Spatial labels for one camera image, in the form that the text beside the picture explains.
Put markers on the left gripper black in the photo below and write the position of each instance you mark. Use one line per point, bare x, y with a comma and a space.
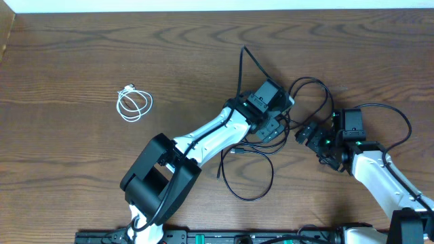
274, 131

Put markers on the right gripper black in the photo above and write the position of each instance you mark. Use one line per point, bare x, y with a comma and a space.
319, 132

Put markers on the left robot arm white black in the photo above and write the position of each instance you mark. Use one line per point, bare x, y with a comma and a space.
164, 173

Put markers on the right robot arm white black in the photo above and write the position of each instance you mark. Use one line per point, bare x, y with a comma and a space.
344, 147

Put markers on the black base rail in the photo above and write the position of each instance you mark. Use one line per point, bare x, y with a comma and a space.
184, 236

